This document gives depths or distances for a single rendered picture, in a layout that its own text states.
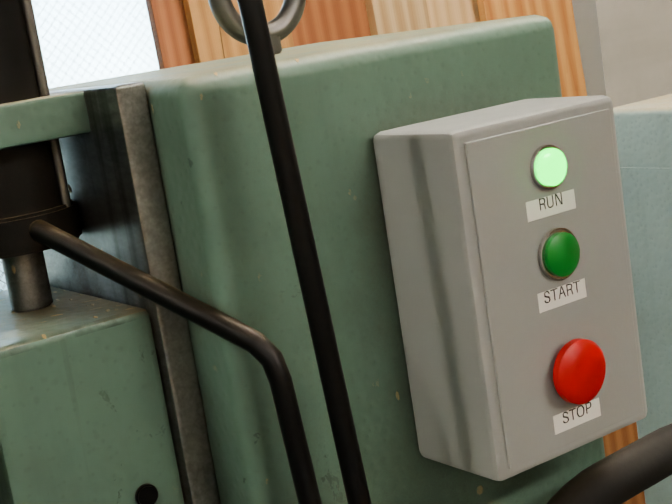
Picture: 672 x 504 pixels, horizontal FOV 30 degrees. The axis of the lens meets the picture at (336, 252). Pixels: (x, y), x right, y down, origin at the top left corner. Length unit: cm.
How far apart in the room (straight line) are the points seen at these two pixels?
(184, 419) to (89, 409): 5
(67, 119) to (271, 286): 12
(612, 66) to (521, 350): 218
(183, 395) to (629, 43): 226
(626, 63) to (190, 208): 226
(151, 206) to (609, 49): 221
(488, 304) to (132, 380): 16
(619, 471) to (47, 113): 33
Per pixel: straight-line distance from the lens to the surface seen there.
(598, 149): 59
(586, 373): 58
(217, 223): 54
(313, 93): 56
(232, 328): 54
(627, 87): 276
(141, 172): 56
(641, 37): 280
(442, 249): 55
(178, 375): 58
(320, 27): 211
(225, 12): 66
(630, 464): 66
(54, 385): 56
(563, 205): 57
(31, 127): 58
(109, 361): 57
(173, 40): 196
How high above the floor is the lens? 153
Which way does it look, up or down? 11 degrees down
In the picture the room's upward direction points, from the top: 9 degrees counter-clockwise
